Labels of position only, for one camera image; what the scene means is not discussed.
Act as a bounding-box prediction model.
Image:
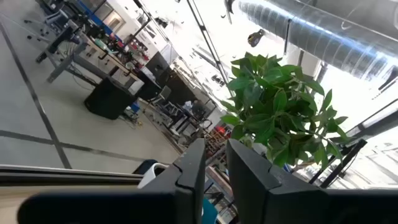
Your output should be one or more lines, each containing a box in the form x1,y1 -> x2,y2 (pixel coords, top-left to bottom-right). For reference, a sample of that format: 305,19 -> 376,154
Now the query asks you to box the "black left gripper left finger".
17,138 -> 206,224

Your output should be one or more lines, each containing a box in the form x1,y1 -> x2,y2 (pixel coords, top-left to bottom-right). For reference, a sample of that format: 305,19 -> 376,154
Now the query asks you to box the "wooden workbench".
35,18 -> 146,94

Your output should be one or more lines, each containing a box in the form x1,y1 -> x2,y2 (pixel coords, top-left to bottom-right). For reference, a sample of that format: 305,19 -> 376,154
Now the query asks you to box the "black hanging ceiling camera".
247,28 -> 266,49

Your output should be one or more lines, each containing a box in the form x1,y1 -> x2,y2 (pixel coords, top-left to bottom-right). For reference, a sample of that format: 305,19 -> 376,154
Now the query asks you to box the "white ribbed plant pot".
137,162 -> 170,190

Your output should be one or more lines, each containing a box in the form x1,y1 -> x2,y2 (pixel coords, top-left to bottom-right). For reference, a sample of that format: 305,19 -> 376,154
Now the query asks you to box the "black waste bin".
83,77 -> 138,121

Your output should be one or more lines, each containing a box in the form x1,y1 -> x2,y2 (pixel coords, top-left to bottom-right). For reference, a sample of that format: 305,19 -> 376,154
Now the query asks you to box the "green leafy potted tree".
219,51 -> 353,170

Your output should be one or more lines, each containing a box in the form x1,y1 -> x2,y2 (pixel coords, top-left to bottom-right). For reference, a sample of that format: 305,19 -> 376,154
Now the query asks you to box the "silver ventilation duct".
238,0 -> 398,82

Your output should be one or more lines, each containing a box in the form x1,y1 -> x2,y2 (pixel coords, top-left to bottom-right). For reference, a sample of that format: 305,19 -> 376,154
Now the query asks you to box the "blue fabric basket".
201,197 -> 219,224

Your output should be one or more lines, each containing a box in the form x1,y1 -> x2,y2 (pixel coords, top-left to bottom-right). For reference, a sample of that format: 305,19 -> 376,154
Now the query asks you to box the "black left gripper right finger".
226,138 -> 398,224

